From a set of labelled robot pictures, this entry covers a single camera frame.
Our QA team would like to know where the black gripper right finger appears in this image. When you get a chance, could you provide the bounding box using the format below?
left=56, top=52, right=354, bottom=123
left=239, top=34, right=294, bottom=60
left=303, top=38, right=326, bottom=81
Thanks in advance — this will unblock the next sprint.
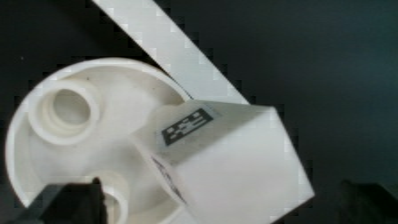
left=338, top=180, right=398, bottom=224

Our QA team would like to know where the white stool leg block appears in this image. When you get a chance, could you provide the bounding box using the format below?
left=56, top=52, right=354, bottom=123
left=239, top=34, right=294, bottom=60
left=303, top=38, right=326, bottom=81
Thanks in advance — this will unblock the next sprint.
left=132, top=100, right=315, bottom=224

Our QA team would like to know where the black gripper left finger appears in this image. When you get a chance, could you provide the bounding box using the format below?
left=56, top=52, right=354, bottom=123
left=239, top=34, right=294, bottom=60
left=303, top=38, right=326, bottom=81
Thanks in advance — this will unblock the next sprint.
left=13, top=178, right=109, bottom=224

